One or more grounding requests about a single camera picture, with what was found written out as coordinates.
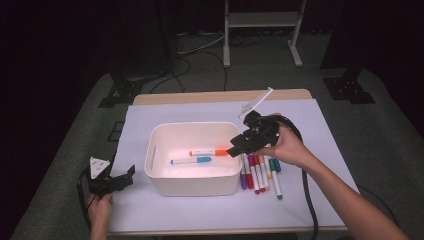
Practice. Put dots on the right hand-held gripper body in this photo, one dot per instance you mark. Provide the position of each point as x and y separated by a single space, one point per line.
263 131

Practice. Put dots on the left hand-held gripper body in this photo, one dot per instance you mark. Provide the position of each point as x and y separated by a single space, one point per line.
101 185

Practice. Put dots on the yellow marker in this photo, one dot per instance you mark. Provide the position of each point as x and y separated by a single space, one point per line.
268 171

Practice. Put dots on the orange marker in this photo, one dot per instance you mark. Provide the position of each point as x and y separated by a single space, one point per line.
208 152

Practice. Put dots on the dark red marker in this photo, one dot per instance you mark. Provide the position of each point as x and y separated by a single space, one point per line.
261 181

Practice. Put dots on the dark blue marker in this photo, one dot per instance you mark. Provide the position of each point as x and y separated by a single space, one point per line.
277 165

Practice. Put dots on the dark green marker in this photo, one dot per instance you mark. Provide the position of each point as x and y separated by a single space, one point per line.
275 181

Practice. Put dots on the light blue marker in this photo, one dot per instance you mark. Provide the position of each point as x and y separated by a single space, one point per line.
191 161

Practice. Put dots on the white plastic bin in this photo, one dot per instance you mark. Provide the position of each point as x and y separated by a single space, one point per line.
186 140

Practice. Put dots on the person's left hand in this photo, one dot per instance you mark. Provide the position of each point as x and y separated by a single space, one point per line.
100 208

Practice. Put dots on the person's right hand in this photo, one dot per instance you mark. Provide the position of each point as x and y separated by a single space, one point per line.
290 150

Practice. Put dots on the purple marker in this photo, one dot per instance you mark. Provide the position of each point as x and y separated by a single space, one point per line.
243 181

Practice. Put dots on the white paper sheet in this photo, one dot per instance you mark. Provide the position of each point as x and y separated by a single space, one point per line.
200 110

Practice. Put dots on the black stand base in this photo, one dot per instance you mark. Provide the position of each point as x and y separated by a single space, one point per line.
121 91
348 89

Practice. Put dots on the white metal stand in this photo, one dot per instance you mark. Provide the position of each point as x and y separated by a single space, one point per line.
261 19

